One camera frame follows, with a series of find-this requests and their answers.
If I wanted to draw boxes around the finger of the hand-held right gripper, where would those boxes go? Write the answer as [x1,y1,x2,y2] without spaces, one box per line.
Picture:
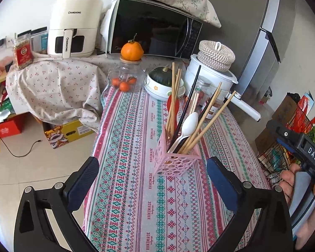
[276,136,304,155]
[266,120,305,147]

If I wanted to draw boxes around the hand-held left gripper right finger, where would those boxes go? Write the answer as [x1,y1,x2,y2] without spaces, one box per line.
[207,156,296,252]

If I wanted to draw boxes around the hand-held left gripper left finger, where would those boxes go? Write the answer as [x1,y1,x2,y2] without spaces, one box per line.
[13,156,100,252]

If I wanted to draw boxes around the pink perforated plastic basket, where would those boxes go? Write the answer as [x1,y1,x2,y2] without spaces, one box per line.
[156,125,202,177]

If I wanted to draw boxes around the white plastic spoon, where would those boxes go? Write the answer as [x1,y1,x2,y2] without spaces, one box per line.
[168,112,199,154]

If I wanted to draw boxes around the person's right hand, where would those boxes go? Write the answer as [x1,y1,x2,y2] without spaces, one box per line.
[280,163,315,244]

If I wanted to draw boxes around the brown cardboard box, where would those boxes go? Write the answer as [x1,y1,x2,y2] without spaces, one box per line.
[255,94,298,147]

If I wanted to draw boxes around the red plastic bag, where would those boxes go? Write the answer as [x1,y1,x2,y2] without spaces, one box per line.
[294,96,315,134]

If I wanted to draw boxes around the yellow lion-print box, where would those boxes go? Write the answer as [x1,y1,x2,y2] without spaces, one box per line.
[43,119,97,150]

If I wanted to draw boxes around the patterned woven tablecloth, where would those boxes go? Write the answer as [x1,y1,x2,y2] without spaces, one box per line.
[83,63,272,252]

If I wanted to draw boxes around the small labelled spice jar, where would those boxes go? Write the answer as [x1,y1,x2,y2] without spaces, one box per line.
[201,92,226,119]

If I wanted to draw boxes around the tall jar of red berries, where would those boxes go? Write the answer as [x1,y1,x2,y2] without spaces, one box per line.
[192,76,213,111]

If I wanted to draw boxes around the red plastic spoon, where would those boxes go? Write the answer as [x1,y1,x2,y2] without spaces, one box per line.
[167,94,181,137]

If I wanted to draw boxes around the red gift box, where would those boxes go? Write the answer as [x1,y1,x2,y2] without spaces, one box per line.
[0,117,25,139]

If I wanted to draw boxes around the woven lidded basket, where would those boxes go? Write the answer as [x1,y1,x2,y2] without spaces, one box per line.
[197,40,236,72]

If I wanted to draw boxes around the grey refrigerator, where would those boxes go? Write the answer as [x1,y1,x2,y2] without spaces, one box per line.
[199,0,297,103]

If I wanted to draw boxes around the white electric pot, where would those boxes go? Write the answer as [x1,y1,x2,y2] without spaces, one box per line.
[184,54,261,122]

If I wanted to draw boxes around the white flower-print bowl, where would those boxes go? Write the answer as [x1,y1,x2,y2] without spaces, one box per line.
[144,72,186,101]

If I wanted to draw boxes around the clear glass jar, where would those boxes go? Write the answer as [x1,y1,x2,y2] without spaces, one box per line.
[108,56,145,93]

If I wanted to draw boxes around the dark green squash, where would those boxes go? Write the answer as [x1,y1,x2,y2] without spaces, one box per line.
[149,67,184,86]

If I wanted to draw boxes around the large orange with stem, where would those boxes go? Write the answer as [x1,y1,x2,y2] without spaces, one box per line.
[121,34,144,61]

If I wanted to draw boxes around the red-label snack jar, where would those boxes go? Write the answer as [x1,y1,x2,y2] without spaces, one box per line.
[13,35,33,70]

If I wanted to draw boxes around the teal and white box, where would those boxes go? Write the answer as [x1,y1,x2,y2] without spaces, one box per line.
[17,27,49,54]

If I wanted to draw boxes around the black microwave oven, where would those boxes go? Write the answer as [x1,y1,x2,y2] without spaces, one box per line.
[105,0,203,59]

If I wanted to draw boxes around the white air fryer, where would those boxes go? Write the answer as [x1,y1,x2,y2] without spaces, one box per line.
[47,0,104,59]

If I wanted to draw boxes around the black wire rack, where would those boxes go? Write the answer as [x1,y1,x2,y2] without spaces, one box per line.
[256,102,315,189]

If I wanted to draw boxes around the black floor cable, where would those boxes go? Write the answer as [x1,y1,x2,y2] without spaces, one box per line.
[7,140,42,158]

